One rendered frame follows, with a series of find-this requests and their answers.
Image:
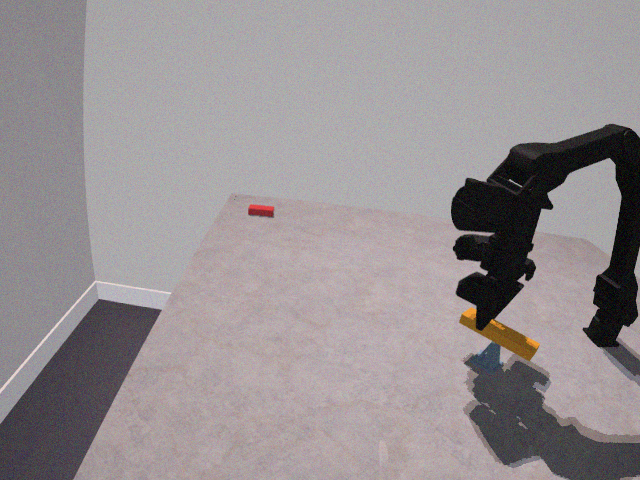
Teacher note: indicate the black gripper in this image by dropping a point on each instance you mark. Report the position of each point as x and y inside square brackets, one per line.
[492, 292]

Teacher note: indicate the orange rectangular bar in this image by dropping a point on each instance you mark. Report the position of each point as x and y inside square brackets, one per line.
[502, 335]

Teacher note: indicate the red rectangular bar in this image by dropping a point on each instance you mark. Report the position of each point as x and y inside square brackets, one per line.
[261, 210]

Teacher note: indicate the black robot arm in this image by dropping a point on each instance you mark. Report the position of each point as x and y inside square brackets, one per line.
[499, 205]

